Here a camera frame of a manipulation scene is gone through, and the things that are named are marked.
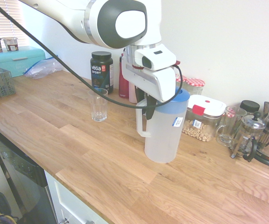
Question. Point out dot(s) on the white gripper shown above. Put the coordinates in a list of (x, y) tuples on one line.
[(164, 86)]

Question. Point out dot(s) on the translucent pitcher with blue lid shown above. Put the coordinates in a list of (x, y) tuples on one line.
[(162, 140)]

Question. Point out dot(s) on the pink water bottle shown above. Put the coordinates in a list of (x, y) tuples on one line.
[(132, 93)]

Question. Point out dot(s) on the red water bottle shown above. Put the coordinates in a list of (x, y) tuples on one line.
[(123, 86)]

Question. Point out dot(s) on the glass jar red checkered lid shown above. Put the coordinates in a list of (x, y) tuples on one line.
[(180, 80), (195, 85)]

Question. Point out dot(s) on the clear faceted drinking glass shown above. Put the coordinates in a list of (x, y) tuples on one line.
[(99, 113)]

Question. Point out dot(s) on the black Vega protein tub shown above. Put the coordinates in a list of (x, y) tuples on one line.
[(101, 70)]

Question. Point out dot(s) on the cereal container with white lid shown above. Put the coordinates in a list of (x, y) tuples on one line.
[(207, 109)]

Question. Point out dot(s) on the clear glass mug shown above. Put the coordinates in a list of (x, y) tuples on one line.
[(228, 131)]

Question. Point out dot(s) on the jar with black lid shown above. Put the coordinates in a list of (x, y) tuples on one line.
[(250, 105)]

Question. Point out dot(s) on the glass French press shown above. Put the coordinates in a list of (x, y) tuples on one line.
[(249, 137)]

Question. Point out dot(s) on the clear plastic zip bag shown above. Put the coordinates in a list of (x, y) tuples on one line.
[(41, 70)]

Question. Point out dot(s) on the white cabinet drawer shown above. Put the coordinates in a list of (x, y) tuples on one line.
[(66, 203)]

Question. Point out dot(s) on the turquoise bread box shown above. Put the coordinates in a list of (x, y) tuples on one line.
[(20, 60)]

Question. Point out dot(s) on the stainless steel dishwasher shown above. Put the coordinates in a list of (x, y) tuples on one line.
[(20, 168)]

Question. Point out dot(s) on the grey plastic cutlery basket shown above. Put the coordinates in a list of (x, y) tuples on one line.
[(1, 81)]

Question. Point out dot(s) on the brown and white food cup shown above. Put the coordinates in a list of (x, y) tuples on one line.
[(11, 44)]

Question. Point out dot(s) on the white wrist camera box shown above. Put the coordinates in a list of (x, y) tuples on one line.
[(153, 58)]

